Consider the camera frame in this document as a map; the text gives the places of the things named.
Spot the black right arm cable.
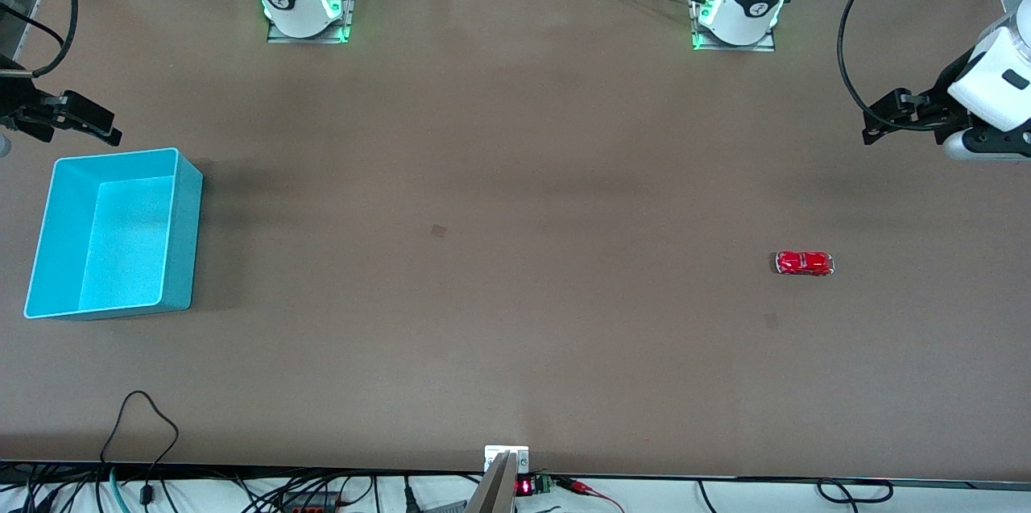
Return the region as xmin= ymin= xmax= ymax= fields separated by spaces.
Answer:
xmin=0 ymin=0 xmax=79 ymax=79

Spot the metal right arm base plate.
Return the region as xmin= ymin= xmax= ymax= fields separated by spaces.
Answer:
xmin=267 ymin=0 xmax=359 ymax=44

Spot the red beetle toy car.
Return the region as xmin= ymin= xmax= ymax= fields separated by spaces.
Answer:
xmin=775 ymin=250 xmax=835 ymax=277

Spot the black flat coiled cable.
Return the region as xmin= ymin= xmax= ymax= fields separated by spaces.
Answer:
xmin=818 ymin=479 xmax=893 ymax=504

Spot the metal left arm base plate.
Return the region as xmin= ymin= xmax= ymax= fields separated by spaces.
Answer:
xmin=691 ymin=0 xmax=778 ymax=52

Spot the dark power strip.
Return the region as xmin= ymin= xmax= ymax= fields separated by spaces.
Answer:
xmin=278 ymin=491 xmax=343 ymax=513

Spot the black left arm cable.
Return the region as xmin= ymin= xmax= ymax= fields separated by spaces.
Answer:
xmin=836 ymin=0 xmax=939 ymax=133

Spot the red clip lead cable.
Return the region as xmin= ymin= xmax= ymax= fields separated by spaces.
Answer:
xmin=554 ymin=478 xmax=625 ymax=513

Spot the blue plastic box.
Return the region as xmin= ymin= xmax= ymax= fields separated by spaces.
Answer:
xmin=23 ymin=147 xmax=204 ymax=321

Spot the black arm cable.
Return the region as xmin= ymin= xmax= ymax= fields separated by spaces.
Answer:
xmin=0 ymin=0 xmax=79 ymax=79
xmin=836 ymin=0 xmax=939 ymax=133

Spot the silver camera mount bracket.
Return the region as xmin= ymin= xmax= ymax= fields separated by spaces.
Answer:
xmin=466 ymin=445 xmax=530 ymax=513

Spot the thin black looped cable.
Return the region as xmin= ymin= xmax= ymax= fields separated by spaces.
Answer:
xmin=99 ymin=391 xmax=180 ymax=507

